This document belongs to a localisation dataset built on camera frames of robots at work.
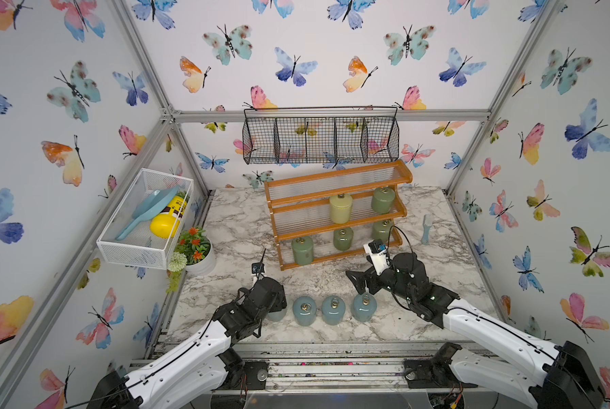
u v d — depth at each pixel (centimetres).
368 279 69
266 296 60
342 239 95
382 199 90
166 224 70
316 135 98
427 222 108
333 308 79
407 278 58
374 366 77
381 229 98
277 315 83
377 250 67
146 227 69
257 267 72
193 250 85
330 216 91
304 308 78
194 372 57
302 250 91
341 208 86
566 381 39
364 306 79
